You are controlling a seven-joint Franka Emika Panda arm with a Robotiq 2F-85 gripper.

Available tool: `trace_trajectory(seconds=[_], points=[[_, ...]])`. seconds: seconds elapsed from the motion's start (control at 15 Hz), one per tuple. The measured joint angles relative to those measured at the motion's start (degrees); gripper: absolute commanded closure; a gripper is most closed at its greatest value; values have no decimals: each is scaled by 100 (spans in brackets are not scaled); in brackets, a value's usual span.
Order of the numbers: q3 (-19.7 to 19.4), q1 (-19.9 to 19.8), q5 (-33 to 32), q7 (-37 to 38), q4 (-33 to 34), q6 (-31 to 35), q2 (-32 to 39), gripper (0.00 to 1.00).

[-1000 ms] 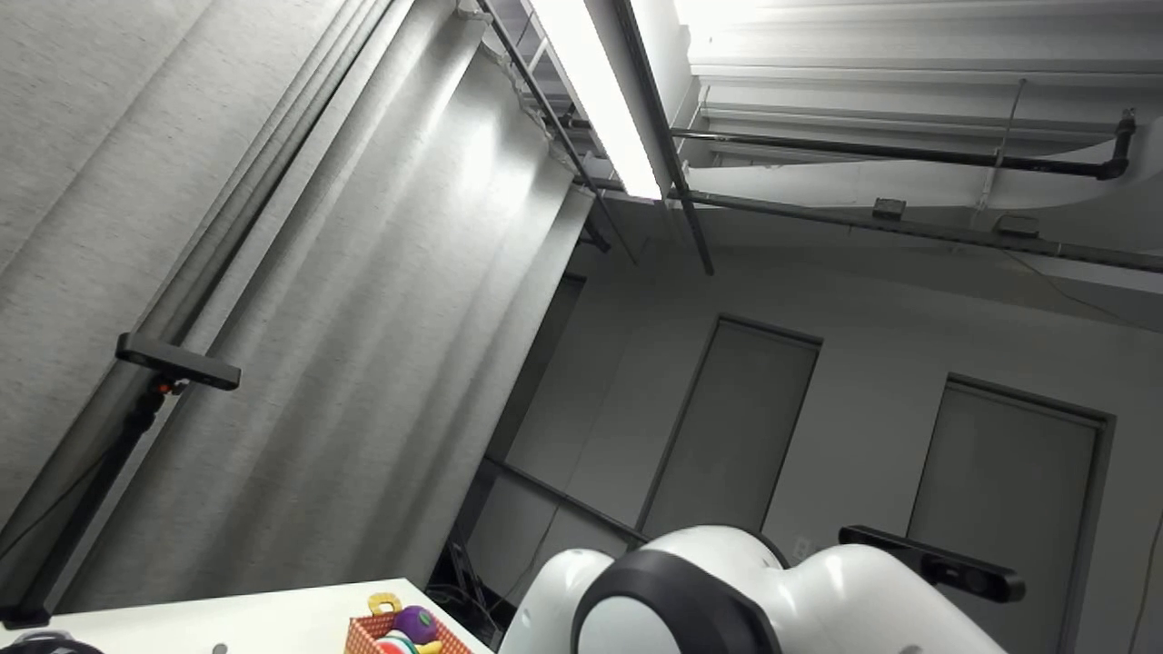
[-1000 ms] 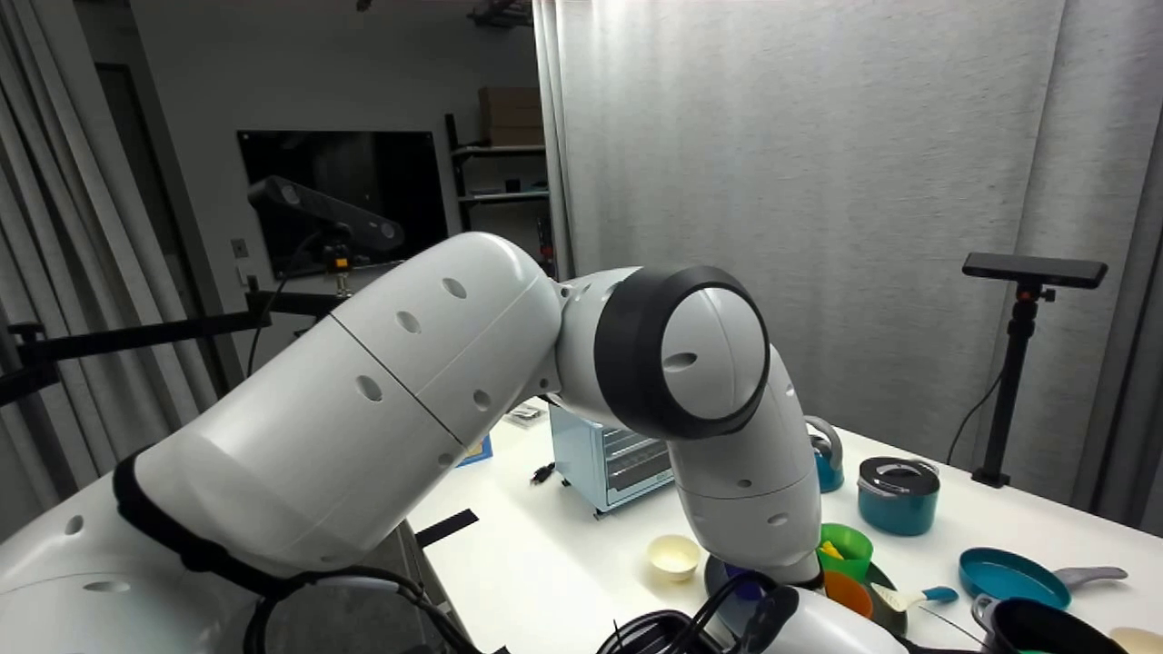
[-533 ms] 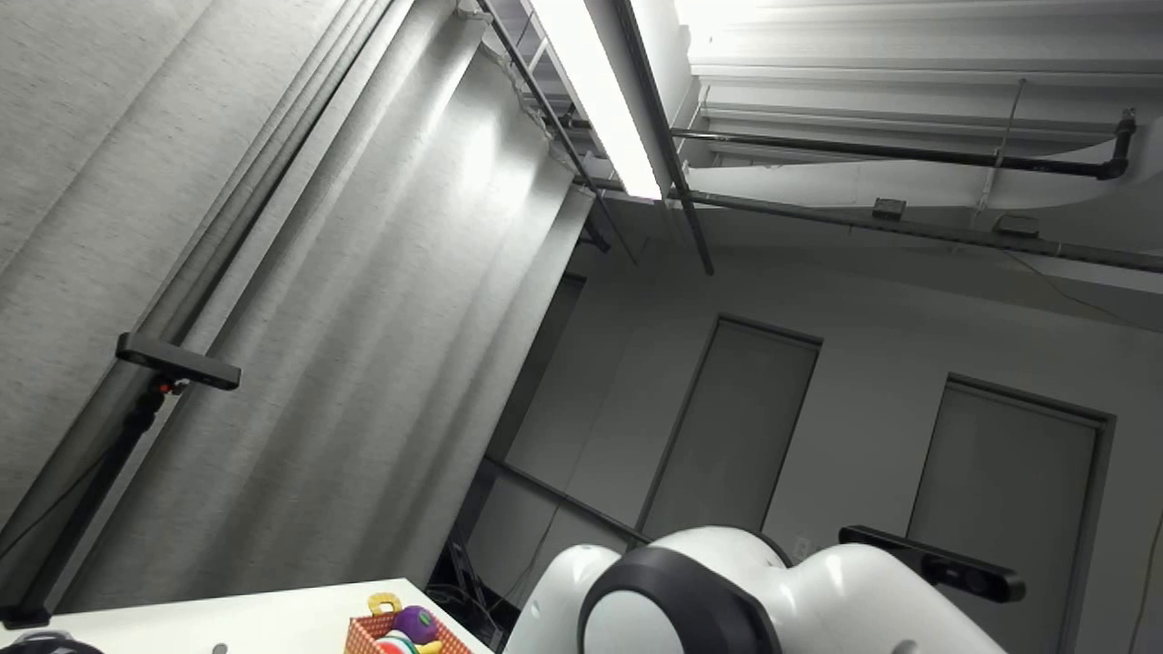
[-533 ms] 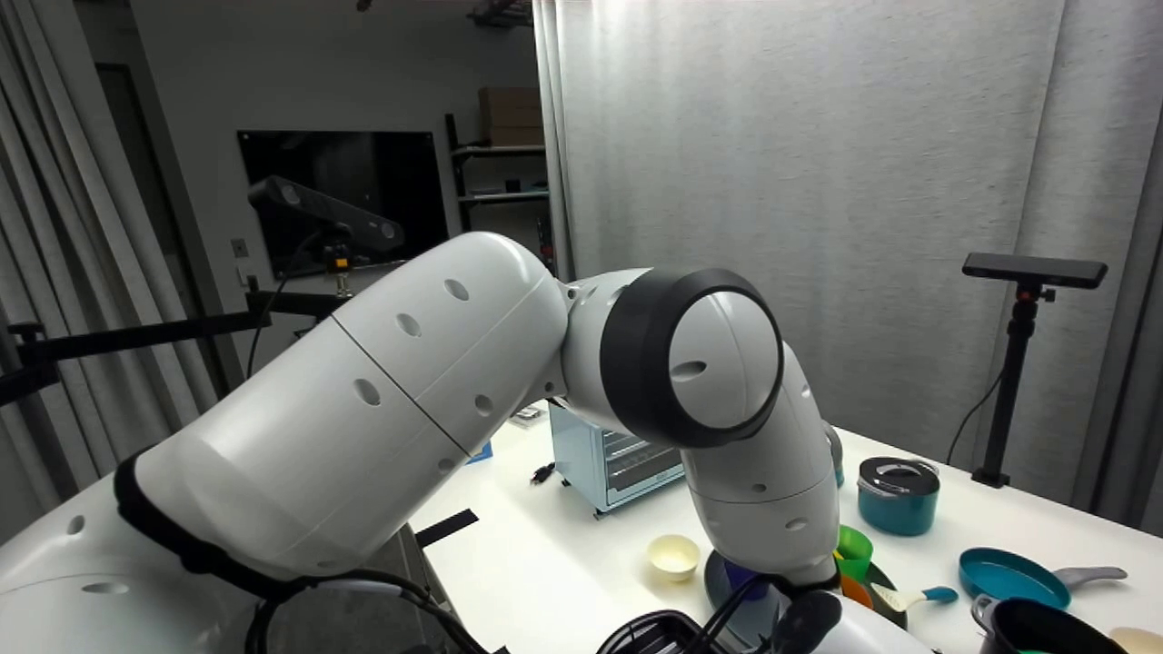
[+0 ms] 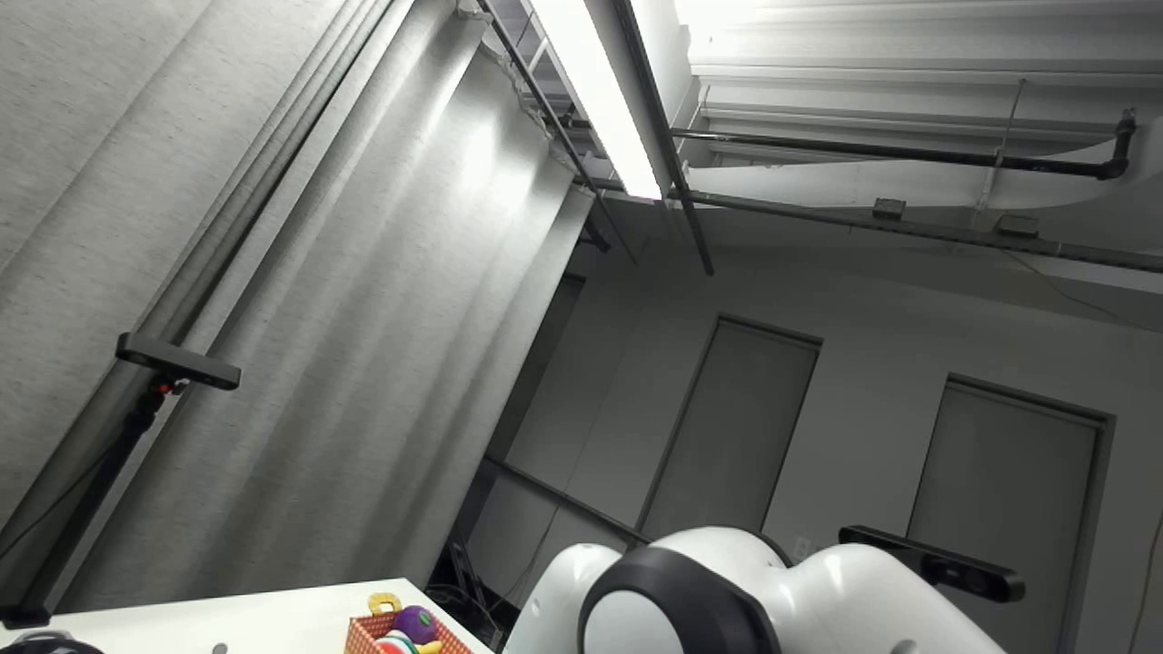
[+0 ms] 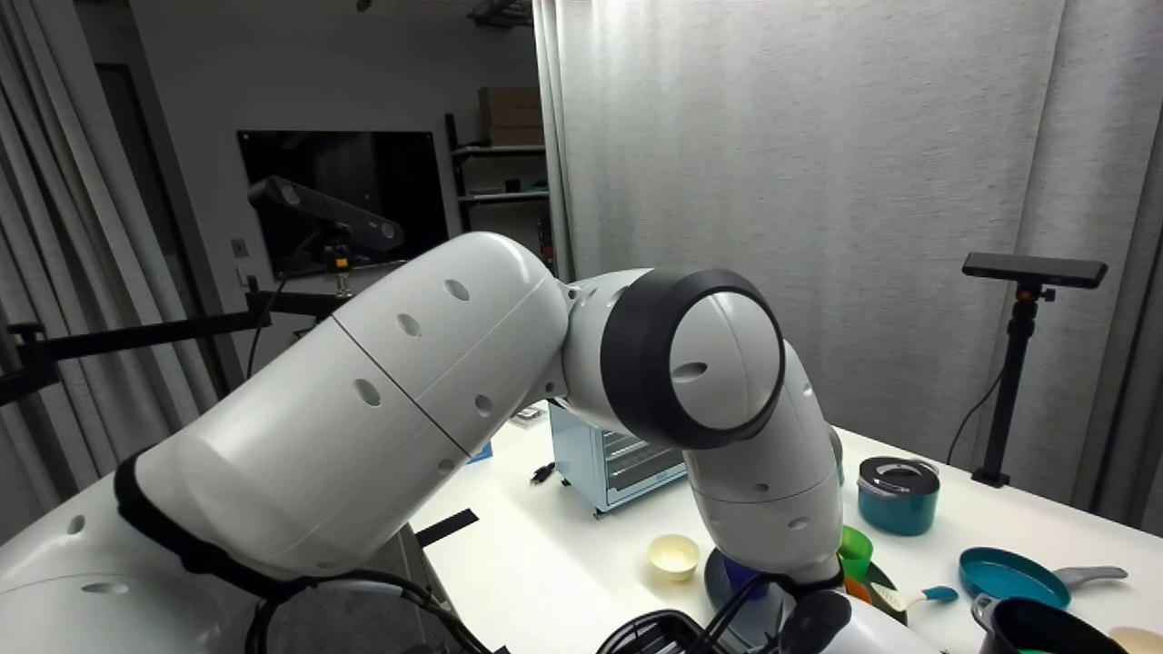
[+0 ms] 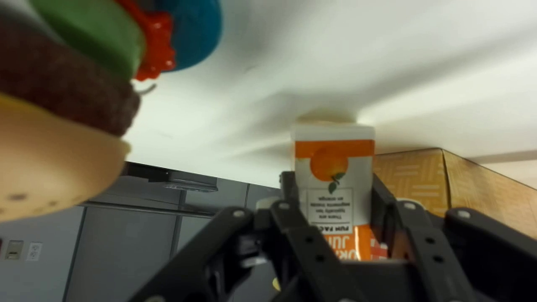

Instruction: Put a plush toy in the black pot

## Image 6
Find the light blue toy toaster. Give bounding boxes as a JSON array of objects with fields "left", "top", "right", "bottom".
[{"left": 544, "top": 401, "right": 692, "bottom": 518}]

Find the tan cardboard box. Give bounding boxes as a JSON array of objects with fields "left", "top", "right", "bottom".
[{"left": 475, "top": 84, "right": 544, "bottom": 147}]

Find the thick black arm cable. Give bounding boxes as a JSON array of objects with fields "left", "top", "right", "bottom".
[{"left": 248, "top": 565, "right": 776, "bottom": 654}]

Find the green plastic cup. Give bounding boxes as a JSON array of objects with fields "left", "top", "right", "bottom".
[{"left": 837, "top": 523, "right": 879, "bottom": 585}]

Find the grey pleated curtain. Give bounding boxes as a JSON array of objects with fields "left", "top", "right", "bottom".
[{"left": 0, "top": 0, "right": 238, "bottom": 539}]

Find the small cream bowl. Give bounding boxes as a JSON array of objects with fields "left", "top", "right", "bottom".
[{"left": 643, "top": 529, "right": 704, "bottom": 587}]

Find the black camera stand pole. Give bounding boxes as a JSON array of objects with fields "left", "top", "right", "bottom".
[{"left": 970, "top": 284, "right": 1045, "bottom": 490}]

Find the cream toy utensil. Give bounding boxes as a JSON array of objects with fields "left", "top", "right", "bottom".
[{"left": 864, "top": 560, "right": 913, "bottom": 613}]

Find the grey round plate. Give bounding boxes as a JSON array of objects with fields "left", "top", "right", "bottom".
[{"left": 702, "top": 550, "right": 776, "bottom": 636}]

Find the grey white curtain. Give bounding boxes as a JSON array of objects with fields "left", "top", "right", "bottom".
[{"left": 532, "top": 0, "right": 1163, "bottom": 539}]

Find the cream round plush toy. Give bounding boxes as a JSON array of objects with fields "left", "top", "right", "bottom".
[{"left": 1106, "top": 625, "right": 1163, "bottom": 654}]

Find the black pot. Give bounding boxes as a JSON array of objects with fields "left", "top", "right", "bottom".
[{"left": 974, "top": 596, "right": 1130, "bottom": 654}]

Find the teal pot with lid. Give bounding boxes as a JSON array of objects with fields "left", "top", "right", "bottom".
[{"left": 854, "top": 455, "right": 943, "bottom": 539}]

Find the black tape strip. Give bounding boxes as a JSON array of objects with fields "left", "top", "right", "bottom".
[{"left": 412, "top": 510, "right": 482, "bottom": 550}]

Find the black camera bar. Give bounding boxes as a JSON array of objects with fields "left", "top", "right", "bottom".
[{"left": 960, "top": 250, "right": 1113, "bottom": 289}]

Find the dark shelf unit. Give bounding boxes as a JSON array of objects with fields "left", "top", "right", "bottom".
[{"left": 448, "top": 114, "right": 574, "bottom": 284}]

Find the black wall monitor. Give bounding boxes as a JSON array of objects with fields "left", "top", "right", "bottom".
[{"left": 236, "top": 128, "right": 455, "bottom": 281}]

